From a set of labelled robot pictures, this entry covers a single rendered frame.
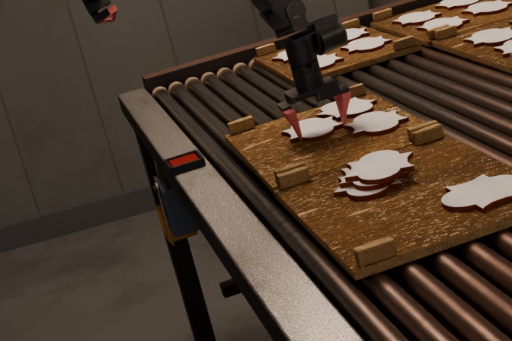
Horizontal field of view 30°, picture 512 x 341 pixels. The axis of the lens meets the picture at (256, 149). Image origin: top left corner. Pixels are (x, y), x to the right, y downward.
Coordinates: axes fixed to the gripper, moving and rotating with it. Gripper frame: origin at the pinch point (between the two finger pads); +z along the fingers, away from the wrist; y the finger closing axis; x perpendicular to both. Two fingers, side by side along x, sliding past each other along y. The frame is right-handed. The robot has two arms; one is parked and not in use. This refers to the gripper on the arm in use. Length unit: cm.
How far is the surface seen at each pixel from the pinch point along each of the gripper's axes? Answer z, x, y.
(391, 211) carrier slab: 0.8, 47.0, 4.1
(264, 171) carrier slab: 0.6, 10.8, 15.9
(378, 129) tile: 0.9, 9.4, -8.7
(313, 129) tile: 0.5, -2.8, 1.1
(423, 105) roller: 4.8, -5.1, -24.1
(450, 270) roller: 3, 68, 4
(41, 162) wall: 58, -253, 71
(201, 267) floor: 96, -166, 22
